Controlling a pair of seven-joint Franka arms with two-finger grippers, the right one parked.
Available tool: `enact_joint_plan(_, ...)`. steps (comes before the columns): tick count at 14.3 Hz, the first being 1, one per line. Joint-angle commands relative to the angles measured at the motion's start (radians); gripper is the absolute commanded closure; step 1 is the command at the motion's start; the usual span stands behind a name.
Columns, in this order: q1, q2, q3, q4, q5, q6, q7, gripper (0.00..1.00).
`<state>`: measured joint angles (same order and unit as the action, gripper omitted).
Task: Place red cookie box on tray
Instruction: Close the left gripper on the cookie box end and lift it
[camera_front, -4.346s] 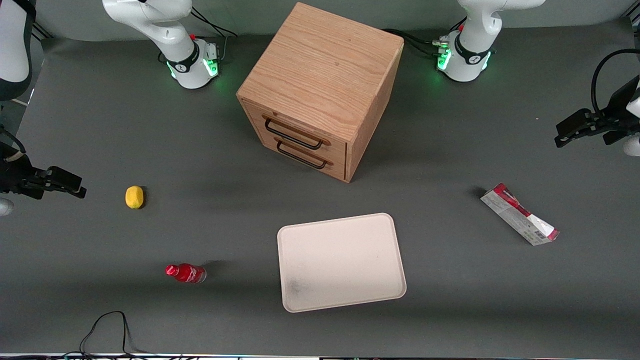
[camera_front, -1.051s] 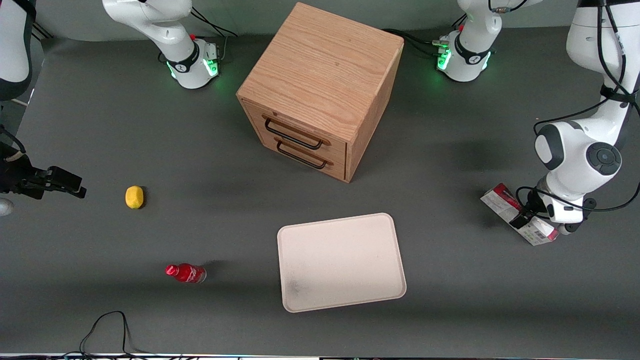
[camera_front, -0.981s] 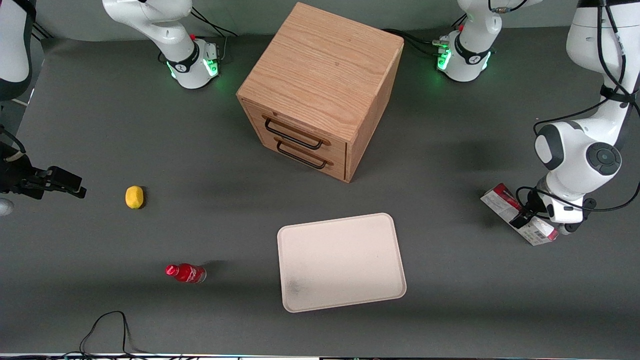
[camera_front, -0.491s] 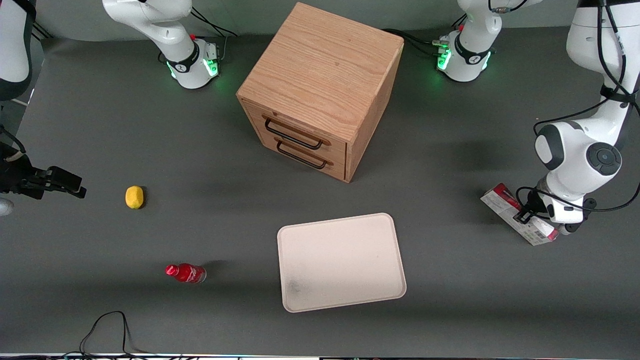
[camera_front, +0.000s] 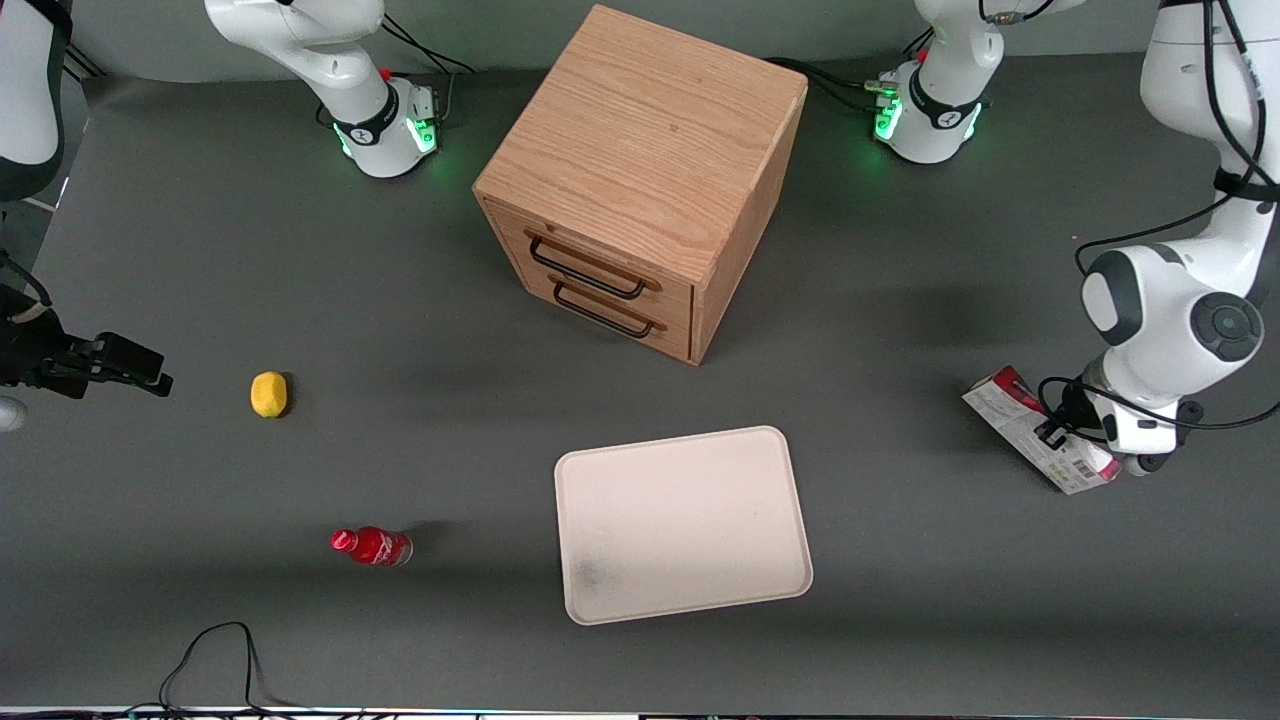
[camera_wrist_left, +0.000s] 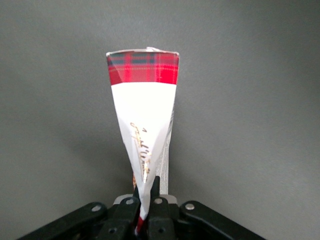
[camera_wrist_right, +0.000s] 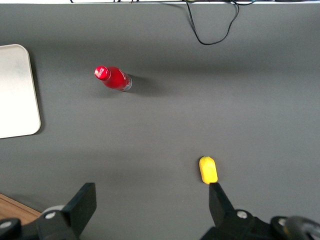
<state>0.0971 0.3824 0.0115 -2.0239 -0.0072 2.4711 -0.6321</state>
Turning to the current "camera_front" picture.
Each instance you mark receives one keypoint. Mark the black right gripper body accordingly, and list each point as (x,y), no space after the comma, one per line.
(30,349)

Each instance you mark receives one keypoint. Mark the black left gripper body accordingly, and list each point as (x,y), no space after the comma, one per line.
(1078,407)

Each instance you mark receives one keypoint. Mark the red cookie box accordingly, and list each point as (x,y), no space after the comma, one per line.
(1000,410)

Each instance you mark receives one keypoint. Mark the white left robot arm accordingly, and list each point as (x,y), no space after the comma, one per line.
(1170,300)

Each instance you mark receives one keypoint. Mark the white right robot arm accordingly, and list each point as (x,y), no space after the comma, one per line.
(330,60)

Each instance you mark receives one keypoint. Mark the beige plastic tray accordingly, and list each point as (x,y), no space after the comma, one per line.
(660,520)

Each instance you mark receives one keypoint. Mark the yellow lemon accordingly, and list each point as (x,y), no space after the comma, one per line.
(268,394)

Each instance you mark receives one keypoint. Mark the red drink bottle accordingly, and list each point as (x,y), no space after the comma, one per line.
(375,547)

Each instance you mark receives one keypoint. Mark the wooden drawer cabinet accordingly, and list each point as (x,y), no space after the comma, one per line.
(640,120)

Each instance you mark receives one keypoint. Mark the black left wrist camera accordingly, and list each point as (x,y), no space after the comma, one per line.
(1152,465)

